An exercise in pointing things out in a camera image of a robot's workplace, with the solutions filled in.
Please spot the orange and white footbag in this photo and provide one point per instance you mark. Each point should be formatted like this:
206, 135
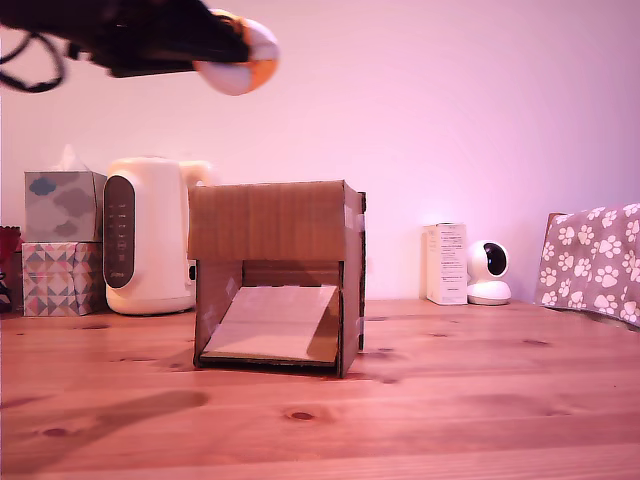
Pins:
250, 75

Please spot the cardboard dice tower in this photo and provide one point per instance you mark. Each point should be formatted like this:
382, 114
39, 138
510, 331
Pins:
270, 225

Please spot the white tissue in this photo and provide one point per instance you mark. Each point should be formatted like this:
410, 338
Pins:
70, 159

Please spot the cream electric kettle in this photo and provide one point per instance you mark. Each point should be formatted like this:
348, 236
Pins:
155, 225

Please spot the cloud print tissue box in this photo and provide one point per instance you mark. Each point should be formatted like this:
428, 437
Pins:
59, 205

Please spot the red object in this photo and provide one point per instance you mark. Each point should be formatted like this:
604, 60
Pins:
9, 245

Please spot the geometric print tissue box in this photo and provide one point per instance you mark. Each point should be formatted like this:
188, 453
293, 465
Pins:
56, 280

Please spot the white carton box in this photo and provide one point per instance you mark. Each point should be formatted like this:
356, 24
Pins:
446, 265

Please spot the grey paw print cloth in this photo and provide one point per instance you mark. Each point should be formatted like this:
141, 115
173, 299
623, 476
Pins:
590, 260

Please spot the small white round camera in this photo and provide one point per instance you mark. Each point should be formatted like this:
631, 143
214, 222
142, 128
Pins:
486, 280

